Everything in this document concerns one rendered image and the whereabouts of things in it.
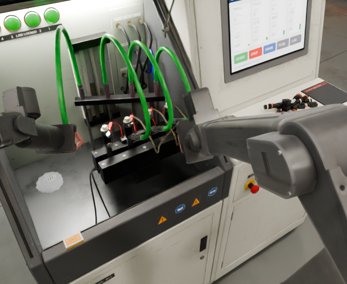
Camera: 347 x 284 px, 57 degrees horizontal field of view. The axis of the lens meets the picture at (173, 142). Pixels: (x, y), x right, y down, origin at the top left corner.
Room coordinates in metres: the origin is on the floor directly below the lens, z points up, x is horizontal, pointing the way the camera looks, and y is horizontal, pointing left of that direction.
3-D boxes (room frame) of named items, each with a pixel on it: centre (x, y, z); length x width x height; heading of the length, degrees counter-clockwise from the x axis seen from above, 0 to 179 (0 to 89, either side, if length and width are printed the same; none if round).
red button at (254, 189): (0.81, -0.31, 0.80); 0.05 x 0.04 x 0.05; 122
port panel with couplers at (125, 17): (1.16, 0.16, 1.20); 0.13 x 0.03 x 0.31; 122
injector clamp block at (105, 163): (0.87, 0.12, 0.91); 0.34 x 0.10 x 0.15; 122
